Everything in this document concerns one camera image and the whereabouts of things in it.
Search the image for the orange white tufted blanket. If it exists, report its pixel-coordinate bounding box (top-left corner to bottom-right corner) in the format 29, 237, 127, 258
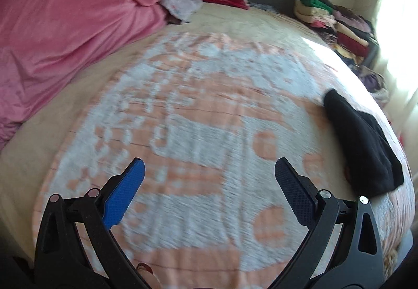
33, 31, 415, 280

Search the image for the red cloth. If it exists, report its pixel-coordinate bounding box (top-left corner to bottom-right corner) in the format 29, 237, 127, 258
200, 0, 250, 10

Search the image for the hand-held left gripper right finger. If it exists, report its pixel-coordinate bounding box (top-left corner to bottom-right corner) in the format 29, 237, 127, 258
274, 157, 383, 289

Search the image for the person's left hand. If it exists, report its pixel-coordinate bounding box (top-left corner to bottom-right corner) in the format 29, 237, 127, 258
136, 262, 160, 289

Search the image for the pink blanket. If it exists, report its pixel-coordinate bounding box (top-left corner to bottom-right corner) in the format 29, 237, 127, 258
0, 0, 169, 149

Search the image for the stack of folded clothes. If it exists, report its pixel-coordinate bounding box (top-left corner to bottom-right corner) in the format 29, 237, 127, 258
294, 0, 376, 58

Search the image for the purple clothes pile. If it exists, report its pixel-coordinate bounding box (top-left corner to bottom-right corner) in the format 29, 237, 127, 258
359, 67, 389, 103

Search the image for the black long-sleeve shirt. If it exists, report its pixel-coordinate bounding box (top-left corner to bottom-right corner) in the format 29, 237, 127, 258
323, 89, 404, 198

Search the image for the white window curtain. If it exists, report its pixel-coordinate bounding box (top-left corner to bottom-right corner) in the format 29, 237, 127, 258
375, 0, 418, 133

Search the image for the black box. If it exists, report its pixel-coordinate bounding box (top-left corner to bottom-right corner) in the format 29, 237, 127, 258
362, 38, 379, 68

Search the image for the dark patterned cloth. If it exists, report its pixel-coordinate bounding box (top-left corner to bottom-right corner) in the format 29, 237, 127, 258
250, 3, 278, 14

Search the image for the beige bedspread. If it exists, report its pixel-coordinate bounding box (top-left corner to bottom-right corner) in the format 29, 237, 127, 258
0, 2, 330, 244

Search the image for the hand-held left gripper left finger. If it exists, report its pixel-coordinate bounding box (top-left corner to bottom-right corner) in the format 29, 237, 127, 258
34, 157, 154, 289

